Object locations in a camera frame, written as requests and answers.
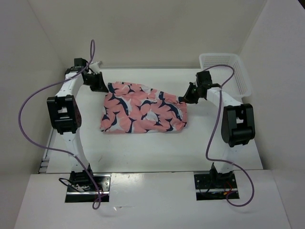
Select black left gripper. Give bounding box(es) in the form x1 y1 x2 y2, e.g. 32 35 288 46
83 72 108 93

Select pink shark print shorts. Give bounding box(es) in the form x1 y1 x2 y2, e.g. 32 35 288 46
100 82 188 134

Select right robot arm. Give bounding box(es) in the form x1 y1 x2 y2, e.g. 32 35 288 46
182 71 255 187

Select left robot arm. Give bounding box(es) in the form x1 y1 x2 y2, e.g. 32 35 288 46
47 58 109 191

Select white plastic basket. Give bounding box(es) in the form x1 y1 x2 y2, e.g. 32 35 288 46
199 53 252 99

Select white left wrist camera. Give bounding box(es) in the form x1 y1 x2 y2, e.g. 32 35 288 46
89 61 102 73

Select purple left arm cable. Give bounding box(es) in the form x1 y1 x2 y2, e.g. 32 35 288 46
18 39 105 210

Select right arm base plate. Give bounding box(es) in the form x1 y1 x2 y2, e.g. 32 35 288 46
193 172 239 201

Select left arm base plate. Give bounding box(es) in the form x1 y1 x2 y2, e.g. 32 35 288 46
59 174 112 203

